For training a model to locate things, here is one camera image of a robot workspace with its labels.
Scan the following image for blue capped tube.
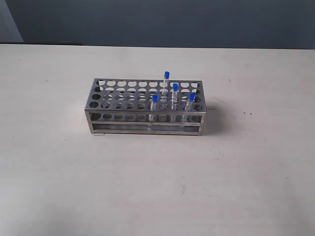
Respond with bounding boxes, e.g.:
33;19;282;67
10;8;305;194
181;93;196;123
149;94;159;122
170;83;178;122
161;71;170;102

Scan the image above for blue capped tube back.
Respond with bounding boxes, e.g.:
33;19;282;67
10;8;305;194
161;71;170;102

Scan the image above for stainless steel test tube rack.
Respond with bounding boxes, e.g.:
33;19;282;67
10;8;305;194
84;78;207;136

